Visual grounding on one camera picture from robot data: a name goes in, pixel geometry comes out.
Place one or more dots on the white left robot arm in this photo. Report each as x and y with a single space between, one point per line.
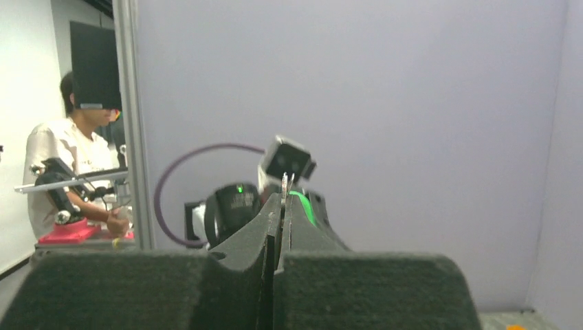
231 207

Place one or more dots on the aluminium frame post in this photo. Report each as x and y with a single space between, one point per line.
125 20

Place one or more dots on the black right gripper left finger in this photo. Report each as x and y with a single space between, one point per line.
229 287

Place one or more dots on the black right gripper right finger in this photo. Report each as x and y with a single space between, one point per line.
319 284

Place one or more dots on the silver key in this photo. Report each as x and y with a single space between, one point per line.
287 182

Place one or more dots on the person in white shirt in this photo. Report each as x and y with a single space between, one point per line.
74 140

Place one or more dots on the green key tag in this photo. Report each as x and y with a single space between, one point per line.
306 204

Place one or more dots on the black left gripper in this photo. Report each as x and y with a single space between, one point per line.
318 205

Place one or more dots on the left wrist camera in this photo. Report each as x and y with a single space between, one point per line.
285 156

